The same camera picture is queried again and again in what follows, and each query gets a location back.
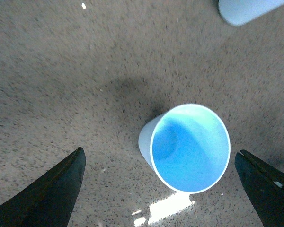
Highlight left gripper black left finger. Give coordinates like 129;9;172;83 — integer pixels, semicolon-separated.
0;147;86;227

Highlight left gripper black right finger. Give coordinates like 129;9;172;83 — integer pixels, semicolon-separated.
235;150;284;227

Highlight light blue cup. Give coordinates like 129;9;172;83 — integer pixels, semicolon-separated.
218;0;284;26
138;104;231;194

